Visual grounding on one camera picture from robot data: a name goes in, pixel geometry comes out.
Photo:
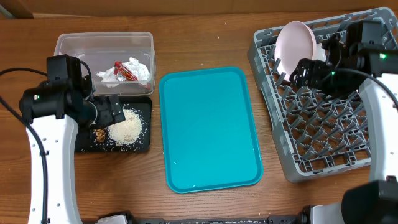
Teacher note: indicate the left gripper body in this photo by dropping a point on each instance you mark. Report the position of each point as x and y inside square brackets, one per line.
[105, 116]

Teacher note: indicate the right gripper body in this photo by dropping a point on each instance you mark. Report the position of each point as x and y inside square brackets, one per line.
[322, 76]

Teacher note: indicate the grey bowl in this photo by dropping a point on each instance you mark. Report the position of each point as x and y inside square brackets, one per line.
[319, 53]

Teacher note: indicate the brown food scrap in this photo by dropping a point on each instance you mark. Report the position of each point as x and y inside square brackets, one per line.
[100, 135]

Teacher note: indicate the white rice pile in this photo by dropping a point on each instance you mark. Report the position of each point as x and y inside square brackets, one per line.
[127, 130]

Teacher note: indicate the red foil wrapper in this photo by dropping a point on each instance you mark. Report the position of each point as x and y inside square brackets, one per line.
[132, 70]

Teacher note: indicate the white plate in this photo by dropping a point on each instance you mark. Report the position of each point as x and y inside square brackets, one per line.
[295, 42]

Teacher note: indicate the white napkin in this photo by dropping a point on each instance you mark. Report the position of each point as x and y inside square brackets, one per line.
[108, 76]

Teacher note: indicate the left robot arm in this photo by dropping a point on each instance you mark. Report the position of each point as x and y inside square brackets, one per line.
[54, 112]

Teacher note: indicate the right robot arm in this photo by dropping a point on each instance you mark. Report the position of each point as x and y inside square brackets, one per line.
[362, 63]

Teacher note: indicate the black tray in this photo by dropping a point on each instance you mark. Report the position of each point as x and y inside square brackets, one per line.
[143, 105]

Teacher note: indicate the clear plastic bin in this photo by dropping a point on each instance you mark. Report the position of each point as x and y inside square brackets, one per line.
[100, 50]

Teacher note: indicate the grey dish rack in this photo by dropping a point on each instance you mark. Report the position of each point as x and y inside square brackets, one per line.
[316, 137]

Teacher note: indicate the teal serving tray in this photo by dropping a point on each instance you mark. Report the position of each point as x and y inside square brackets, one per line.
[208, 130]

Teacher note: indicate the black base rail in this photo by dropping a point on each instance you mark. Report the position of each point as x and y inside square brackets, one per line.
[202, 221]

